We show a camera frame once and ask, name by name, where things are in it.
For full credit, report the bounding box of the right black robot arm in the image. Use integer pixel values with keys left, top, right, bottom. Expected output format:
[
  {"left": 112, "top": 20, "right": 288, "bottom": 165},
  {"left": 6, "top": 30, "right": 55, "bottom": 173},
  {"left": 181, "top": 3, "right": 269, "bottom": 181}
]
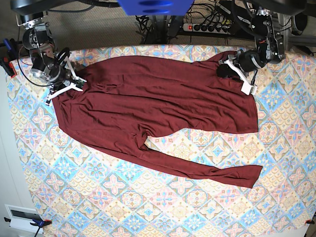
[{"left": 16, "top": 12, "right": 72, "bottom": 86}]

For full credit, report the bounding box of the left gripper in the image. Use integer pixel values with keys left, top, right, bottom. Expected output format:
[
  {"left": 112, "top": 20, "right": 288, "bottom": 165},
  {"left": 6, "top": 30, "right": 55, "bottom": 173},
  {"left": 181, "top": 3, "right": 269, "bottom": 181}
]
[{"left": 216, "top": 49, "right": 266, "bottom": 79}]

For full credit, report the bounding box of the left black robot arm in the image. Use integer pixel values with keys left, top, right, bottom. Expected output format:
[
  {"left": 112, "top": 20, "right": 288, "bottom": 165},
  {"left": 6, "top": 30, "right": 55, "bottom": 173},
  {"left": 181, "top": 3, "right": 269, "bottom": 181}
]
[{"left": 217, "top": 4, "right": 285, "bottom": 78}]

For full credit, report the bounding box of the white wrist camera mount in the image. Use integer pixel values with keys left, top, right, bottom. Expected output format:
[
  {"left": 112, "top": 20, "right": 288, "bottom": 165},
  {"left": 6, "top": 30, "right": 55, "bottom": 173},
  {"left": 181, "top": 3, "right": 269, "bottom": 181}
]
[
  {"left": 45, "top": 48, "right": 86, "bottom": 105},
  {"left": 219, "top": 55, "right": 257, "bottom": 95}
]

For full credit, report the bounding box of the orange corner clamp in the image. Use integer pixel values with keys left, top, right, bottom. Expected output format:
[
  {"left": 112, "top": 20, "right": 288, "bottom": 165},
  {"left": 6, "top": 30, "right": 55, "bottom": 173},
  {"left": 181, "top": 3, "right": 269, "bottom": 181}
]
[{"left": 305, "top": 220, "right": 315, "bottom": 225}]

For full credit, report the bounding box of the blue clamp upper left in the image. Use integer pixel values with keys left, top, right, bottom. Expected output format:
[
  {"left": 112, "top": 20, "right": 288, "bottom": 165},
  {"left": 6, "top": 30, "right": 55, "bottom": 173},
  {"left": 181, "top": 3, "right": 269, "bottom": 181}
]
[{"left": 3, "top": 38, "right": 16, "bottom": 53}]

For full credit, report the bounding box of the blue black bar clamp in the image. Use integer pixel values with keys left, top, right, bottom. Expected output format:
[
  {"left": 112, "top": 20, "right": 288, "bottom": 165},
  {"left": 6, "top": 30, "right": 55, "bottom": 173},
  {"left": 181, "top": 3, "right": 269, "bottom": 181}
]
[{"left": 4, "top": 217, "right": 52, "bottom": 234}]

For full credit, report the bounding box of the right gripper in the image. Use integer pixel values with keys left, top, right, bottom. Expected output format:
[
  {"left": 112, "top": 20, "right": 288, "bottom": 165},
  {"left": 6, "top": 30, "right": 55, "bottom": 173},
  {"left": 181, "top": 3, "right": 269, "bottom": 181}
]
[{"left": 40, "top": 61, "right": 72, "bottom": 88}]

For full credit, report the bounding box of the white power strip red switch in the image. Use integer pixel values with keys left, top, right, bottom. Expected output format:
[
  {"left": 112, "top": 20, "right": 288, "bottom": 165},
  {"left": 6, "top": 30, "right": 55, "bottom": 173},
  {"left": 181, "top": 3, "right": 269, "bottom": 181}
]
[{"left": 182, "top": 23, "right": 230, "bottom": 35}]

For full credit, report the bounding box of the dark red t-shirt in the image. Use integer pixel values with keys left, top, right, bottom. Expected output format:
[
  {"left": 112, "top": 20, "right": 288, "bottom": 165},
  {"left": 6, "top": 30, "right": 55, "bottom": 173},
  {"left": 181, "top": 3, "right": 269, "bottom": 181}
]
[{"left": 52, "top": 51, "right": 262, "bottom": 188}]

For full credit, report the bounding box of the black orange table clamp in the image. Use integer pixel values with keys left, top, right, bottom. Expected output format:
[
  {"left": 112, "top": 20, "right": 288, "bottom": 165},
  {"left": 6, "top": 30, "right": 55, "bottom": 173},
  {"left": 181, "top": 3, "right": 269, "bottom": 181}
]
[{"left": 0, "top": 57, "right": 17, "bottom": 78}]

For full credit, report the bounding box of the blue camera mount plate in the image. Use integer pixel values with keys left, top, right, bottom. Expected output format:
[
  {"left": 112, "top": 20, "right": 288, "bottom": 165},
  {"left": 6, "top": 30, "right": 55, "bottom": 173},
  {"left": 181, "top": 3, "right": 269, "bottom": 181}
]
[{"left": 118, "top": 0, "right": 194, "bottom": 16}]

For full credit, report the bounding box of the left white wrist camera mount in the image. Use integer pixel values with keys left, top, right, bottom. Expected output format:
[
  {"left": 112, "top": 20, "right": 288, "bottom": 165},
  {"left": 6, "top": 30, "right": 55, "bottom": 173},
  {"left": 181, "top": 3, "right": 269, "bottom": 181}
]
[{"left": 219, "top": 55, "right": 257, "bottom": 95}]

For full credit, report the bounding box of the white wall socket box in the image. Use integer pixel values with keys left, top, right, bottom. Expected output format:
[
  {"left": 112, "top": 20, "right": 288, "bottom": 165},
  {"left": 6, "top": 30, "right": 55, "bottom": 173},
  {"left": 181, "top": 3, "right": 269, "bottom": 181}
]
[{"left": 5, "top": 204, "right": 41, "bottom": 234}]

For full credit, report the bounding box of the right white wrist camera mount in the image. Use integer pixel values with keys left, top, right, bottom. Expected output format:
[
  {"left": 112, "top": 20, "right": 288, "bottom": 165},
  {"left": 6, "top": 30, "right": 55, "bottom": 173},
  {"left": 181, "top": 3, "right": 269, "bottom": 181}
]
[{"left": 45, "top": 48, "right": 86, "bottom": 105}]

